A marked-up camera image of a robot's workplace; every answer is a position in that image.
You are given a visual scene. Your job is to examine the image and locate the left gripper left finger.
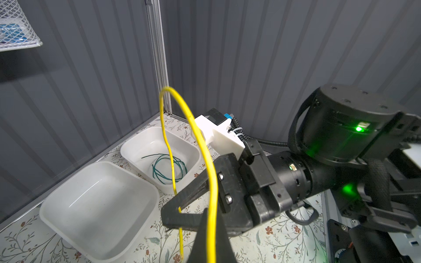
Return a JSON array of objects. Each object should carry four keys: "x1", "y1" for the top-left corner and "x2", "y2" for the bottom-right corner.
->
[{"x1": 187, "y1": 208, "x2": 208, "y2": 263}]

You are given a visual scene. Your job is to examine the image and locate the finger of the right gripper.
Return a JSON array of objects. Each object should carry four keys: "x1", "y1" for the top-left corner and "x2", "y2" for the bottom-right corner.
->
[
  {"x1": 161, "y1": 210, "x2": 253, "y2": 237},
  {"x1": 161, "y1": 169, "x2": 209, "y2": 214}
]

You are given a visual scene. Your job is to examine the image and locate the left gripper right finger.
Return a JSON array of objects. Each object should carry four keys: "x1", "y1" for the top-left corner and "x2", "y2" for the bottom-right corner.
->
[{"x1": 216, "y1": 213, "x2": 237, "y2": 263}]

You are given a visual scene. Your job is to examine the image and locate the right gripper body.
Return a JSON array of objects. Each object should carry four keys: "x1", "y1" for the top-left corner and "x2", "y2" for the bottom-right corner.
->
[{"x1": 215, "y1": 140, "x2": 311, "y2": 236}]

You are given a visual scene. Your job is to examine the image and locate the yellow cable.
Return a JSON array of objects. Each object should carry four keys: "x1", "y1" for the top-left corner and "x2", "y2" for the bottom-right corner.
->
[{"x1": 158, "y1": 86, "x2": 219, "y2": 263}]

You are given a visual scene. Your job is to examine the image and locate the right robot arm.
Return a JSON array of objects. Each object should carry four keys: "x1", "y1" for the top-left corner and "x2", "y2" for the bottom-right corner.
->
[{"x1": 161, "y1": 84, "x2": 421, "y2": 263}]

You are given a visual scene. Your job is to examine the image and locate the right white plastic bin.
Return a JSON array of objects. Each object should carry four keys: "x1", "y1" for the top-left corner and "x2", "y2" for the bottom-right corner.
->
[{"x1": 120, "y1": 127, "x2": 202, "y2": 195}]

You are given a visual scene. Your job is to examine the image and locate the white plastic bin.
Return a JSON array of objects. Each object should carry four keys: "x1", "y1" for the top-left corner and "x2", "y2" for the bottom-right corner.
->
[
  {"x1": 120, "y1": 127, "x2": 202, "y2": 195},
  {"x1": 39, "y1": 161, "x2": 159, "y2": 263}
]

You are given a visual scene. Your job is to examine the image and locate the left white plastic bin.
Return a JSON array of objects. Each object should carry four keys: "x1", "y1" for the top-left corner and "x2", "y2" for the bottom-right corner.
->
[{"x1": 39, "y1": 161, "x2": 159, "y2": 263}]

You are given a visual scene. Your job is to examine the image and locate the items in white basket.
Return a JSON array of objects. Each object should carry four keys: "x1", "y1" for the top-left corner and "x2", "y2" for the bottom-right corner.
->
[{"x1": 1, "y1": 23, "x2": 26, "y2": 44}]

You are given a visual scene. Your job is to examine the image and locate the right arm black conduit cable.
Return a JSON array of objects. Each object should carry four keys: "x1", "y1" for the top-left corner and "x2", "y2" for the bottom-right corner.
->
[{"x1": 228, "y1": 116, "x2": 290, "y2": 149}]

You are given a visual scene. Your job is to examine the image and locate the green cable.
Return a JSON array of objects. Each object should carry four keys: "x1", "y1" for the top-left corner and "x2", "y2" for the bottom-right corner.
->
[{"x1": 141, "y1": 153, "x2": 188, "y2": 185}]

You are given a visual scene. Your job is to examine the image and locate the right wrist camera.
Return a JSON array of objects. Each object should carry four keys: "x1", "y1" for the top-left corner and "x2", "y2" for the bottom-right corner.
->
[{"x1": 195, "y1": 108, "x2": 245, "y2": 160}]

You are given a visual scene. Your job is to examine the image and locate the white wire mesh basket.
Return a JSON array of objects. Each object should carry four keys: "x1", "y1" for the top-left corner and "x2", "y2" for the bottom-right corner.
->
[{"x1": 1, "y1": 0, "x2": 43, "y2": 52}]

